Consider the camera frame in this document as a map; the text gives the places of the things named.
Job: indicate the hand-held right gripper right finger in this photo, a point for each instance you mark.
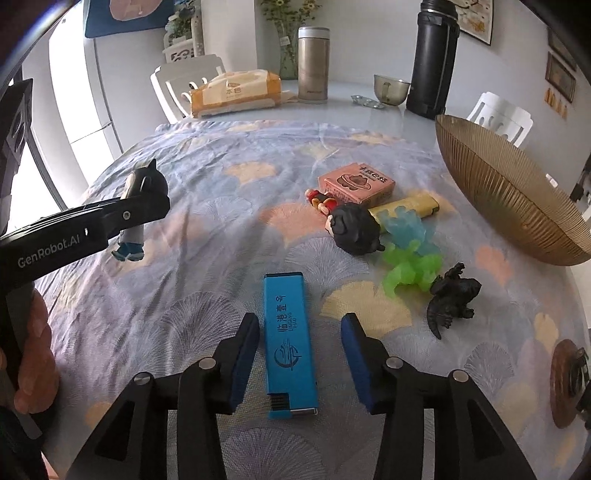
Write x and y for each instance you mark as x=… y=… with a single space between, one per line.
x=360 y=364

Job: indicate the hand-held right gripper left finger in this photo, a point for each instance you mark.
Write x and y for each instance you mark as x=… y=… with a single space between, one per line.
x=244 y=360

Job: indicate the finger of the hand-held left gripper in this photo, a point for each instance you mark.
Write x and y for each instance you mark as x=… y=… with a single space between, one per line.
x=134 y=214

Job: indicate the monkey figurine white coat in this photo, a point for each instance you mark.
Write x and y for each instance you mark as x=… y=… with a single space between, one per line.
x=143 y=182

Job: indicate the blue lighter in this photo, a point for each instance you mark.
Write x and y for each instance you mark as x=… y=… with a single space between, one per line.
x=288 y=332

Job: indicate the green translucent figure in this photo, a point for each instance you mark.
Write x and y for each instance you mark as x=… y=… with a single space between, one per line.
x=408 y=272

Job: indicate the black dinosaur figure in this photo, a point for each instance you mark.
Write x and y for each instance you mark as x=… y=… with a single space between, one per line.
x=450 y=290

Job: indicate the black-haired red-dressed figurine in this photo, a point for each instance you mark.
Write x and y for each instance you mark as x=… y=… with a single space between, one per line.
x=355 y=228

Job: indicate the teal translucent figure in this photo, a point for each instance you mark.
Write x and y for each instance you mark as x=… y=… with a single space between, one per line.
x=406 y=230

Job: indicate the yellow lighter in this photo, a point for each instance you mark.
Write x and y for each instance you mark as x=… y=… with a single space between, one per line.
x=415 y=203

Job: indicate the small pink box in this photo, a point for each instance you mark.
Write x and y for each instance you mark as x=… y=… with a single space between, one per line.
x=355 y=182

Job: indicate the gold ribbed glass bowl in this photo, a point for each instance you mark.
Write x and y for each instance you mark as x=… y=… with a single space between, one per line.
x=508 y=194

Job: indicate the person's left hand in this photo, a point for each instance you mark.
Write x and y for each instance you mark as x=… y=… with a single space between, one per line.
x=44 y=350

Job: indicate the blue leaf-print tablecloth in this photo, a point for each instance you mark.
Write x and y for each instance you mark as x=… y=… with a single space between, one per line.
x=207 y=184

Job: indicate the white plastic chair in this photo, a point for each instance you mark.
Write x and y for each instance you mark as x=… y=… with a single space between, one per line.
x=178 y=87
x=498 y=115

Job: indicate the orange tissue pack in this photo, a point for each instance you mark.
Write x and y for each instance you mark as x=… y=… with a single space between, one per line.
x=235 y=92

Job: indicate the white carved shelf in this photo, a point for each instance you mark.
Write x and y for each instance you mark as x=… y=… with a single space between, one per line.
x=182 y=50

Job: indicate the artificial blue flower bunch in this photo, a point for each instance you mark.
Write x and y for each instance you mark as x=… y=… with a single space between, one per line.
x=181 y=21

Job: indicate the clear glass vase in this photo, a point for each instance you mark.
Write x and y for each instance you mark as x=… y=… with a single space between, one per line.
x=288 y=55

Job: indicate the gold thermos flask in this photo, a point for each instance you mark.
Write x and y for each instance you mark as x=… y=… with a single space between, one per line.
x=313 y=69

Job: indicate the silver foil blister pack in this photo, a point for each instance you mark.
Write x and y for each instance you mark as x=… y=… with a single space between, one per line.
x=367 y=101

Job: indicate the small metal cup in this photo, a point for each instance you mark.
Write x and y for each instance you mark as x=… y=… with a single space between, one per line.
x=390 y=90

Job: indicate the tall black thermos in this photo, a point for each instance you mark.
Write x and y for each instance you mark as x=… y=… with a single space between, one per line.
x=429 y=69

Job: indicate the small framed picture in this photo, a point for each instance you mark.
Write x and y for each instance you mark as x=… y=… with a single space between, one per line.
x=561 y=78
x=561 y=48

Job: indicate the blue wall poster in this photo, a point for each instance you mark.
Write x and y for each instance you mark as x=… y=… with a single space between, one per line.
x=129 y=16

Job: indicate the yellow wall hanging ornaments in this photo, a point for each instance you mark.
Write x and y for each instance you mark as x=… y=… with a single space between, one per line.
x=556 y=101

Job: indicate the framed wall poster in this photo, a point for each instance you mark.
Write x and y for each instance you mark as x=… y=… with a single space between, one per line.
x=475 y=21

